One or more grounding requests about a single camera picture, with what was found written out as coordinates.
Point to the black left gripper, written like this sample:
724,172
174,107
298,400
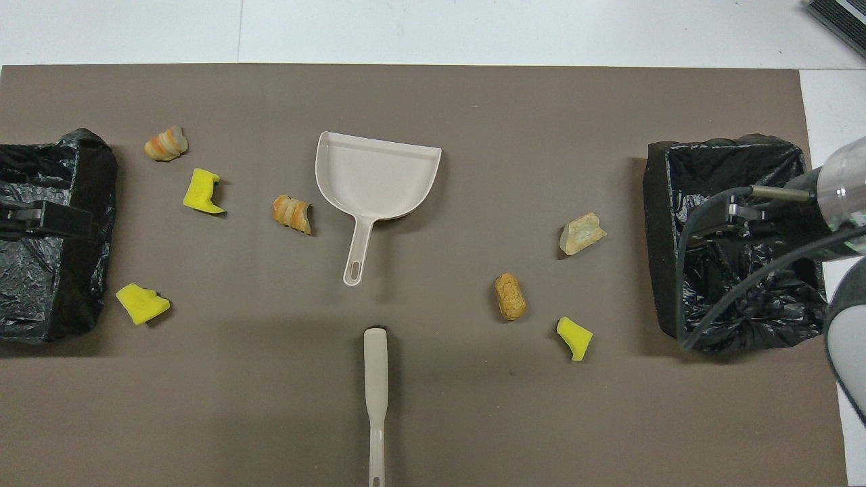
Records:
17,220

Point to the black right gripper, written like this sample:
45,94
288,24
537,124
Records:
791,210

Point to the yellow green sponge piece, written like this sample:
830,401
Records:
201,193
575,338
141,304

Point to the orange striped bread piece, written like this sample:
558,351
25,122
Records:
291,212
166,145

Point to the pale bread crust chunk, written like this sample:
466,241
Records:
582,234

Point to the brown oval bread roll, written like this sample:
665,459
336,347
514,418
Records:
509,297

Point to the beige plastic dustpan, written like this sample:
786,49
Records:
375,176

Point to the beige brush with black bristles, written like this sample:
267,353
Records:
375,365

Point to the black bag lined bin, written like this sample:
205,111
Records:
778,325
40,284

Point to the black ribbed device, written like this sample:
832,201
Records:
842,17

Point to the brown table mat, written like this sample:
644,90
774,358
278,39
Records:
433,406

